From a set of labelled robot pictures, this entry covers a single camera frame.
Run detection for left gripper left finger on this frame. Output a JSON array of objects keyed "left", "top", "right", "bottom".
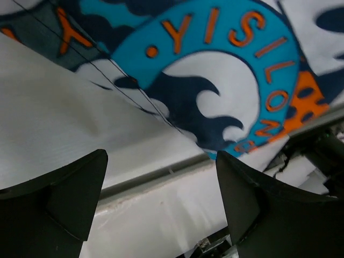
[{"left": 1, "top": 149, "right": 108, "bottom": 257}]

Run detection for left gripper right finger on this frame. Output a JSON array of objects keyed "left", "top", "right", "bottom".
[{"left": 216, "top": 151, "right": 343, "bottom": 257}]

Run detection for colourful patterned shorts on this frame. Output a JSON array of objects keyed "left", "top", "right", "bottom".
[{"left": 0, "top": 0, "right": 344, "bottom": 162}]

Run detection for front aluminium rail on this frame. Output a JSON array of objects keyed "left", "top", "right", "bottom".
[{"left": 100, "top": 104, "right": 343, "bottom": 200}]

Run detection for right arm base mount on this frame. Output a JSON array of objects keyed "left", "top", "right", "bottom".
[{"left": 273, "top": 129, "right": 343, "bottom": 199}]

